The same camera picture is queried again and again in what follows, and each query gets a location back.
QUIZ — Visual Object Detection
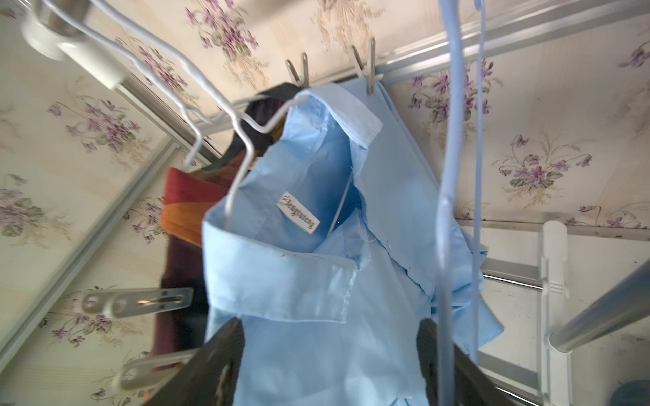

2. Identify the white clothespin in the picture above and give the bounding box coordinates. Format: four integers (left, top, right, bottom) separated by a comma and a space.
80, 288, 194, 320
113, 349, 198, 392

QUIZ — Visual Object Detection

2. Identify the white clothespin on dark shirt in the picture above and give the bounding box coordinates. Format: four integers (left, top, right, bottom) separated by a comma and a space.
80, 288, 194, 320

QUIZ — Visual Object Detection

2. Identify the dark plaid shirt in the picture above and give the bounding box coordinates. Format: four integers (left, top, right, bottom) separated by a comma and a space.
149, 83, 306, 366

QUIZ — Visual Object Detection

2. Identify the light blue wire hanger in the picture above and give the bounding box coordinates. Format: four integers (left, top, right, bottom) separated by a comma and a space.
435, 1, 487, 405

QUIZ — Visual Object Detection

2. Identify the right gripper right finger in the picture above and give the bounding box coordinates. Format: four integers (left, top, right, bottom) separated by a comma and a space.
416, 319, 513, 406

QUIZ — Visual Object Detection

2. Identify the dark teal plastic bin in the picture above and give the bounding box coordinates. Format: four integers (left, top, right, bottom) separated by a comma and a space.
609, 380, 650, 406

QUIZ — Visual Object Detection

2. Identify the white hanger of blue shirt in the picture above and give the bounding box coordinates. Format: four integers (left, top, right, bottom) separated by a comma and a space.
93, 1, 307, 221

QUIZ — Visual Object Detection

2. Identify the light blue shirt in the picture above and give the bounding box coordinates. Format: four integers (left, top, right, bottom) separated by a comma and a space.
201, 78, 504, 406

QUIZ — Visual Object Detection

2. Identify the metal clothes rack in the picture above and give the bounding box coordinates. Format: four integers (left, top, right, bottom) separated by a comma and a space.
23, 1, 649, 405

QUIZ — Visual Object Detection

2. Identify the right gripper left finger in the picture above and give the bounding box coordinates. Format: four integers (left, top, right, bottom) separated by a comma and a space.
146, 318, 245, 406

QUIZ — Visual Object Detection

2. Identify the white hanger of dark shirt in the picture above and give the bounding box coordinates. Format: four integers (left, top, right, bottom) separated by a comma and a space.
42, 0, 214, 171

